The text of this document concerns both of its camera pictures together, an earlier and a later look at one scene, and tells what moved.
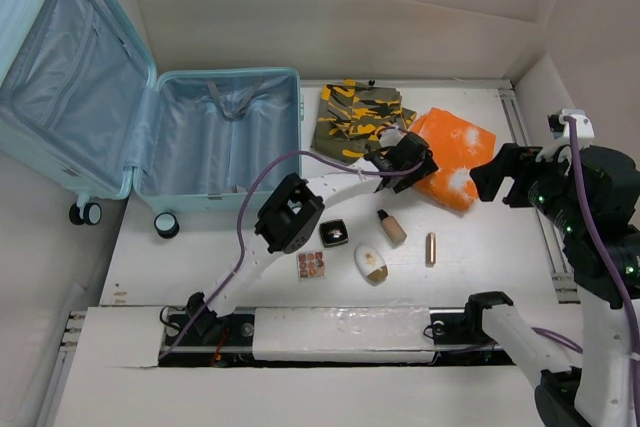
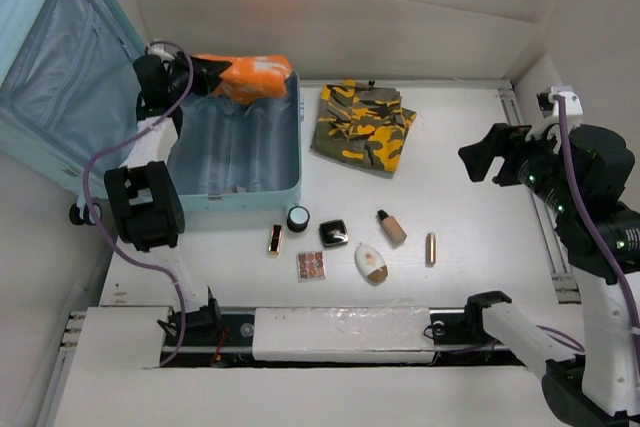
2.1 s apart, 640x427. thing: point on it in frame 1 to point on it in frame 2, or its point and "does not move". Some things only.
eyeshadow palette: x=311 y=265 does not move
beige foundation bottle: x=394 y=232 does not move
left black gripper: x=416 y=175 to x=207 y=74
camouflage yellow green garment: x=352 y=115 does not move
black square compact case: x=333 y=232 does not move
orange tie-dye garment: x=458 y=147 to x=251 y=77
